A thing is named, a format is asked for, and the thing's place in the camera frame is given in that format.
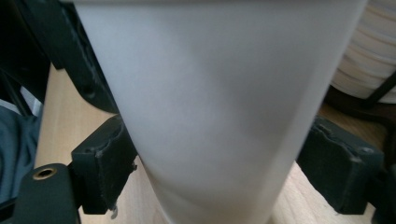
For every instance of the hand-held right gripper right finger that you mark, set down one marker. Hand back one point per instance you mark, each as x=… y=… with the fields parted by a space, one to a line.
x=339 y=174

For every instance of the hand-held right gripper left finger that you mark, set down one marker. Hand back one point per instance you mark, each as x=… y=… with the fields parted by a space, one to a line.
x=102 y=174

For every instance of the brown wooden cup rack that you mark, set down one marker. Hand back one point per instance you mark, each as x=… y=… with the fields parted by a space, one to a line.
x=351 y=105

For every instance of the white paper cup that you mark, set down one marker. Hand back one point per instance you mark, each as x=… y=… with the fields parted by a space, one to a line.
x=218 y=109

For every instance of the grey-blue trousers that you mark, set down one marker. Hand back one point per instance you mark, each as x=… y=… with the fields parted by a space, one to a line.
x=15 y=149

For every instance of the white plate stack in rack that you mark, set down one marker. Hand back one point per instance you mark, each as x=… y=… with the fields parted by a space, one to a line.
x=370 y=46

